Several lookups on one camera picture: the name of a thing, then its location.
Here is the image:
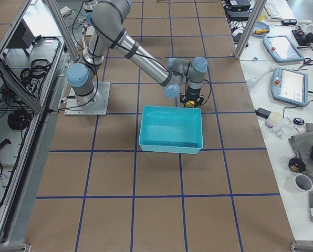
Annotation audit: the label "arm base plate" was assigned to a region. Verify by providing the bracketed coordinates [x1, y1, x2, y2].
[64, 82, 111, 116]

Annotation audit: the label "black small bowl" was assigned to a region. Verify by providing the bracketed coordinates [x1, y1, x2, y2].
[288, 157, 306, 173]

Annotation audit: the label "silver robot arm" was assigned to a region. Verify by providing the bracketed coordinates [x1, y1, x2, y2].
[67, 1, 208, 107]

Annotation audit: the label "upper teach pendant tablet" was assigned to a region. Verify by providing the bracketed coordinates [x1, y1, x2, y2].
[262, 35, 304, 63]

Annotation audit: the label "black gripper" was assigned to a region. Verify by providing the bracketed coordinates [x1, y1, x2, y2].
[180, 89, 204, 107]

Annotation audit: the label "blue plate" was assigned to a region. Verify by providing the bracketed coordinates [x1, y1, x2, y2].
[251, 21, 270, 38]

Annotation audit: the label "aluminium frame post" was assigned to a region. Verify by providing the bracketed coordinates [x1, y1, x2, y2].
[234, 0, 266, 60]

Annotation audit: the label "yellow beetle toy car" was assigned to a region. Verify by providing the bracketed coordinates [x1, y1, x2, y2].
[185, 101, 195, 108]

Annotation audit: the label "teach pendant tablet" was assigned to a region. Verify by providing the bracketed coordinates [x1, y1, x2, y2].
[262, 35, 304, 63]
[271, 67, 308, 107]

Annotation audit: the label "black scissors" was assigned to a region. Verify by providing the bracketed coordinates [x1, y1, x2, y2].
[295, 58, 313, 71]

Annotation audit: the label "turquoise plastic storage bin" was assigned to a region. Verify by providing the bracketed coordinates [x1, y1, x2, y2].
[139, 106, 203, 154]

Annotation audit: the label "lower teach pendant tablet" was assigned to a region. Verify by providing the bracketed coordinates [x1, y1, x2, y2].
[271, 67, 308, 107]

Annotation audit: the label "black power adapter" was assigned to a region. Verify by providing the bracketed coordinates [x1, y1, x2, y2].
[255, 108, 271, 119]

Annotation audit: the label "white mug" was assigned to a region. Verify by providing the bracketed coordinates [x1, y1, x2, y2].
[284, 174, 313, 194]

